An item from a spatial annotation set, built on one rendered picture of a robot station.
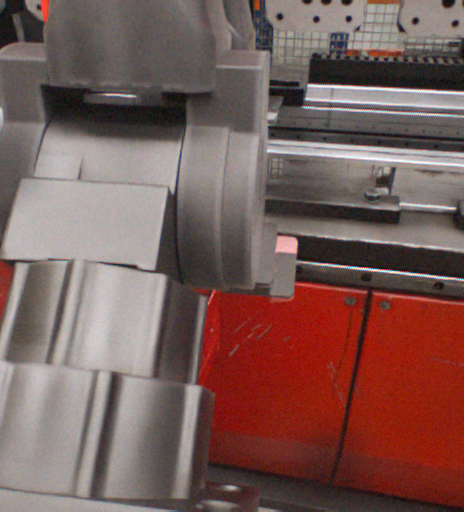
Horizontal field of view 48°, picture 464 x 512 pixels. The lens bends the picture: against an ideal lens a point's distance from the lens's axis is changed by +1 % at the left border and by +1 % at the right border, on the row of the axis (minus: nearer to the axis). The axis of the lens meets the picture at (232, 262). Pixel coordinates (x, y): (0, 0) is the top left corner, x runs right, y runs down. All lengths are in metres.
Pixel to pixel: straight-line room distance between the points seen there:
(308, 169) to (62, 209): 0.81
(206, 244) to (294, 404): 1.00
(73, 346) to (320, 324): 0.87
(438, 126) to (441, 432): 0.65
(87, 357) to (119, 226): 0.05
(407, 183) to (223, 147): 0.81
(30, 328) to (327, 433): 1.10
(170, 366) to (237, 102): 0.10
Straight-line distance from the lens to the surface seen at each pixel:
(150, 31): 0.19
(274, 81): 1.16
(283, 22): 0.89
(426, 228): 0.97
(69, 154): 0.21
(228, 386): 1.18
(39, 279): 0.18
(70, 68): 0.20
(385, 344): 1.04
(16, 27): 1.09
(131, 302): 0.17
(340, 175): 0.98
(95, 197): 0.19
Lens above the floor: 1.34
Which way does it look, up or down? 35 degrees down
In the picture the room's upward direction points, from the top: straight up
